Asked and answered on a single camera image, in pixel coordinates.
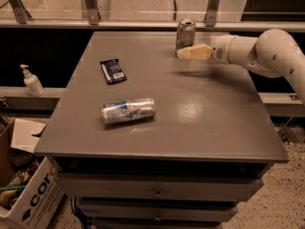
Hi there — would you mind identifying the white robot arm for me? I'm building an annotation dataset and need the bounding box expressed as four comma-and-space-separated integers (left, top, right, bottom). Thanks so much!
176, 29, 305, 104

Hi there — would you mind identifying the brown cardboard box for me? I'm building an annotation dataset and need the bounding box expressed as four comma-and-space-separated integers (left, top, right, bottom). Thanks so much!
0, 119, 15, 186

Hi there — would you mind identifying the green 7up can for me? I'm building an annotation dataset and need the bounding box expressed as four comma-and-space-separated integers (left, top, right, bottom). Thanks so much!
175, 18, 196, 51

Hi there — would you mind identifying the dark blue snack packet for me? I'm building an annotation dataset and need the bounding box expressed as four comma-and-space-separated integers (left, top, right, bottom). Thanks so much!
100, 59, 127, 85

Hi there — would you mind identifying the metal window railing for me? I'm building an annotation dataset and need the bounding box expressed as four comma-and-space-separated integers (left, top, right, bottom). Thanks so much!
0, 0, 305, 32

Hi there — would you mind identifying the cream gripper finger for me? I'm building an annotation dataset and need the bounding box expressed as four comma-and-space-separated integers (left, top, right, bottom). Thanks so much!
176, 44, 212, 61

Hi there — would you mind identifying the metal drawer knob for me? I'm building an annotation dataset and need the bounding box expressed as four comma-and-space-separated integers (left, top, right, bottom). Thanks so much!
153, 190, 163, 199

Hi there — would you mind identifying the silver blue redbull can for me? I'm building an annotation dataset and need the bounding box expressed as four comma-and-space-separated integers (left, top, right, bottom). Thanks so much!
101, 97, 155, 125

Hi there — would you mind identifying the white cardboard box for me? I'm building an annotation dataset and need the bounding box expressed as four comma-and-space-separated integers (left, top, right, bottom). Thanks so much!
0, 118, 64, 229

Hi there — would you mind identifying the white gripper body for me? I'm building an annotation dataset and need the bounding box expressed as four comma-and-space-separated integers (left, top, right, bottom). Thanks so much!
211, 34, 235, 64

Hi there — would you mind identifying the white pump soap bottle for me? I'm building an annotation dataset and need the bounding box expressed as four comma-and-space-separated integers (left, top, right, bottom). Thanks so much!
20, 64, 45, 97

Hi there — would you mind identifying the grey drawer cabinet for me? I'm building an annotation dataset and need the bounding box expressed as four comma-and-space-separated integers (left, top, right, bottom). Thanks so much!
35, 31, 288, 229

